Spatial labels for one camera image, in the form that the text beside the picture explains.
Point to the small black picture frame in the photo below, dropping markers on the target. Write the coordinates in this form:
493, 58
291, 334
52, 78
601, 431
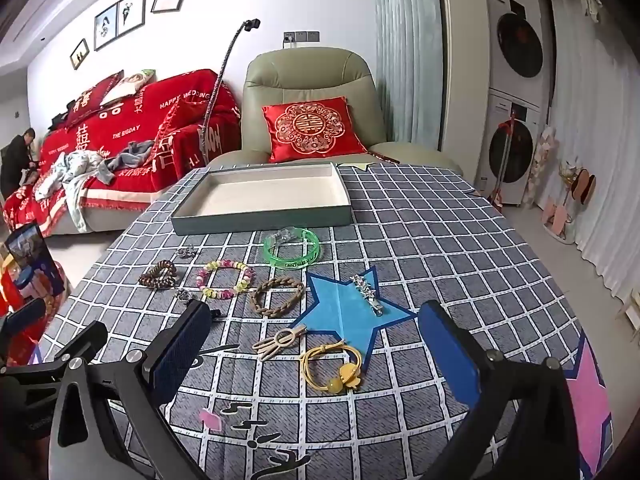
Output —
79, 54

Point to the black framed photo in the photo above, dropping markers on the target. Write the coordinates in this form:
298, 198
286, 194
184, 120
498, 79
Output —
131, 12
106, 26

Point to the small wooden frame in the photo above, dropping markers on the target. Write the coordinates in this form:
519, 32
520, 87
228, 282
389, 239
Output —
630, 310

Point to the red pillow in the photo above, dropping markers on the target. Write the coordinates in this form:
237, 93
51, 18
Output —
92, 95

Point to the blue paper star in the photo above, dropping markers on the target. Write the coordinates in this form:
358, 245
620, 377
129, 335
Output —
340, 310

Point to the green translucent bangle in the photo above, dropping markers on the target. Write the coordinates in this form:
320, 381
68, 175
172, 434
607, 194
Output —
292, 266

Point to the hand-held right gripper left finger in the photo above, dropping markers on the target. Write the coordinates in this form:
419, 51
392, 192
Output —
182, 345

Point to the pale flower decoration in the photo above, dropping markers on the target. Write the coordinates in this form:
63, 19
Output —
542, 165

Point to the light clothes pile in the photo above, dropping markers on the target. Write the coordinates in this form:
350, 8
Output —
75, 180

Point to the grey sofa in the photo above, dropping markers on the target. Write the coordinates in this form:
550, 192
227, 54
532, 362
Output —
110, 217

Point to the red embroidered cushion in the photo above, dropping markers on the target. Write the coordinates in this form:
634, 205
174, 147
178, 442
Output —
312, 127

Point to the pink paper star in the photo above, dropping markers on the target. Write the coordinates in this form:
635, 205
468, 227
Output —
590, 400

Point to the grey checked tablecloth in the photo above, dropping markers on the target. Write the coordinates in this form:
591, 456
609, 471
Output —
425, 240

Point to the white sheer curtain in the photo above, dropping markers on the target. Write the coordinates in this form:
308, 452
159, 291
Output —
595, 135

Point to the beige hair clip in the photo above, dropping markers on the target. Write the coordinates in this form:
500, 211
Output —
282, 337

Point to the teal curtain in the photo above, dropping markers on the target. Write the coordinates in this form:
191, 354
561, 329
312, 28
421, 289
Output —
407, 60

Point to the gold brown table ornament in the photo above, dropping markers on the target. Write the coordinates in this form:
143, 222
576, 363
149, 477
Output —
580, 185

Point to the gooseneck phone holder stand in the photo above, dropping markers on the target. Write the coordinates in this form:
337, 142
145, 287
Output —
220, 75

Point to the white washing machine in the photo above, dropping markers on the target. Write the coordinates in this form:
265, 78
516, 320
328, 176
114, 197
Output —
520, 150

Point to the grey garment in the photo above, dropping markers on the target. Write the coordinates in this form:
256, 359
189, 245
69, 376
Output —
125, 160

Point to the small pink sticker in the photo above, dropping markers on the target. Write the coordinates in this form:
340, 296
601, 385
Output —
211, 420

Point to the grey-green shallow tray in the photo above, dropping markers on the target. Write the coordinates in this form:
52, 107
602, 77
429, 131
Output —
200, 220

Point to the yellow-green paper star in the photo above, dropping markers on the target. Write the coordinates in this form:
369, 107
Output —
357, 165

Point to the white tumble dryer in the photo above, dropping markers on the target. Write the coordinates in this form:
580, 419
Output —
520, 45

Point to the red mop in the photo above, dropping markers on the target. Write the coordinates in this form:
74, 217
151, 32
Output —
505, 160

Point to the photo printed pillow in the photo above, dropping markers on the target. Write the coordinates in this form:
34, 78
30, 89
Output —
131, 82

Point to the beige leather armchair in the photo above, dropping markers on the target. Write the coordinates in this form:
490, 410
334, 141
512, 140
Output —
300, 75

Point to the black smartphone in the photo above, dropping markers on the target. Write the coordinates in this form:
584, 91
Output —
25, 245

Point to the pink paddle decorations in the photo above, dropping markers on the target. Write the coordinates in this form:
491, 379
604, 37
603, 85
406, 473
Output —
557, 217

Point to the grey wall socket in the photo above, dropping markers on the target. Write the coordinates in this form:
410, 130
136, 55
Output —
301, 36
313, 35
289, 37

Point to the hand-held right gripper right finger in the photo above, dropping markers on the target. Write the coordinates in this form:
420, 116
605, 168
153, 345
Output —
450, 355

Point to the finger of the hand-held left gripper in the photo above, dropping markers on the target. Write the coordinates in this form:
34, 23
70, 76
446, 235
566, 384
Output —
25, 315
85, 342

